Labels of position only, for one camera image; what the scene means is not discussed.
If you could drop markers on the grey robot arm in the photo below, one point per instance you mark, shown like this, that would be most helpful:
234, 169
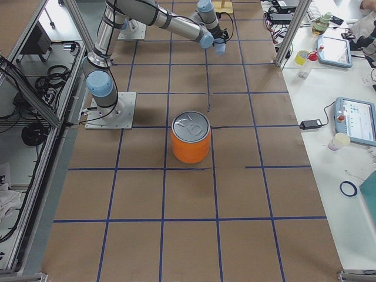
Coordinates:
165, 70
205, 13

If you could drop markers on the wooden cup rack stand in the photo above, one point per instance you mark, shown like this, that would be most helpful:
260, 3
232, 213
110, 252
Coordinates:
223, 6

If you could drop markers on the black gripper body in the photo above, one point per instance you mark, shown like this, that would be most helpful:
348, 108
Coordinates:
216, 31

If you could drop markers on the white crumpled cloth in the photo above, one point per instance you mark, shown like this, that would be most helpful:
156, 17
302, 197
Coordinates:
10, 199

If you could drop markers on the orange can with silver lid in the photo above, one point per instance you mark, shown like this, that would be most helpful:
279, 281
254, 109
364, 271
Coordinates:
190, 135

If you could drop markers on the light blue plastic cup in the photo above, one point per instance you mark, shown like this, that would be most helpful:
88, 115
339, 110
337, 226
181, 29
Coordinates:
220, 48

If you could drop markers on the aluminium frame post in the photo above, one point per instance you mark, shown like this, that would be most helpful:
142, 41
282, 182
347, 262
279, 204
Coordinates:
299, 14

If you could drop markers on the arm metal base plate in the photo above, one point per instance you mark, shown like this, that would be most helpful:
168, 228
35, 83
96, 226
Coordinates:
121, 117
132, 30

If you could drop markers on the black power adapter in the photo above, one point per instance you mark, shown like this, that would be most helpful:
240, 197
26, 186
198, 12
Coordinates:
310, 124

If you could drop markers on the yellow tape roll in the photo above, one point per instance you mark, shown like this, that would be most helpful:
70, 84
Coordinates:
301, 57

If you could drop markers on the blue teach pendant tablet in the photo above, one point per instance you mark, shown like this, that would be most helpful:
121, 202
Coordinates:
334, 52

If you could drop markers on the red cap squeeze bottle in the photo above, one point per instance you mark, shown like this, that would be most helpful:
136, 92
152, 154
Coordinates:
310, 62

